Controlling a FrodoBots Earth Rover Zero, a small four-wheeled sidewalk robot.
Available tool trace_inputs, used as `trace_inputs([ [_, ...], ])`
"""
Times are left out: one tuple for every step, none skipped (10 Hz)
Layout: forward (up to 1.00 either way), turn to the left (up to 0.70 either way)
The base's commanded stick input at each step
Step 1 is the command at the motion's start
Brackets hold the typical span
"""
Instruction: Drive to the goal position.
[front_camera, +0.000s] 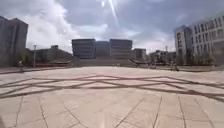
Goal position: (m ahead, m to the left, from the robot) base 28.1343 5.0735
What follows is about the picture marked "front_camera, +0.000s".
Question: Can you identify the small grey building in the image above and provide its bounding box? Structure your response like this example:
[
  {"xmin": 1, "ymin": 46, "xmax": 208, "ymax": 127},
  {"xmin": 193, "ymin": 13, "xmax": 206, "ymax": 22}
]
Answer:
[{"xmin": 132, "ymin": 48, "xmax": 148, "ymax": 61}]

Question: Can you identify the dark wide twin-block building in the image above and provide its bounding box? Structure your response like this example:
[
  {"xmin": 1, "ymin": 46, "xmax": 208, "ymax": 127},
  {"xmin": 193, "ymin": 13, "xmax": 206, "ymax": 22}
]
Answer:
[{"xmin": 71, "ymin": 38, "xmax": 134, "ymax": 60}]

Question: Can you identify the pale plaza with dark bands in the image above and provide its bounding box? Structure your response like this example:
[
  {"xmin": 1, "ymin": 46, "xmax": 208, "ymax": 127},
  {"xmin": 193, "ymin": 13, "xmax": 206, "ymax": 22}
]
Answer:
[{"xmin": 0, "ymin": 65, "xmax": 224, "ymax": 128}]

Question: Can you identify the low dark building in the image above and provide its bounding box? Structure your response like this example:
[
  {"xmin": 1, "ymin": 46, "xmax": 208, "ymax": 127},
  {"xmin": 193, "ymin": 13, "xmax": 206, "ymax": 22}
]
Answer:
[{"xmin": 27, "ymin": 44, "xmax": 73, "ymax": 65}]

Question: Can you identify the pole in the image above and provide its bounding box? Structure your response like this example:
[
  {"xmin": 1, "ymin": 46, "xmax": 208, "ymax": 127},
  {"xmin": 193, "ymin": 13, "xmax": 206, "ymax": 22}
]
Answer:
[{"xmin": 32, "ymin": 44, "xmax": 37, "ymax": 69}]

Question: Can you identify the pale multi-storey building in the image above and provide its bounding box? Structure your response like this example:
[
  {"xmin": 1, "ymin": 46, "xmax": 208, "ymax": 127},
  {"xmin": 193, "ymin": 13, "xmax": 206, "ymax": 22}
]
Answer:
[{"xmin": 174, "ymin": 13, "xmax": 224, "ymax": 66}]

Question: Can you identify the tall grey building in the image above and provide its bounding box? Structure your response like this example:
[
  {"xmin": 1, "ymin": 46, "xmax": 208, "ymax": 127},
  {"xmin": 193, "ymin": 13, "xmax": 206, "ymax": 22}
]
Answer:
[{"xmin": 0, "ymin": 15, "xmax": 30, "ymax": 67}]

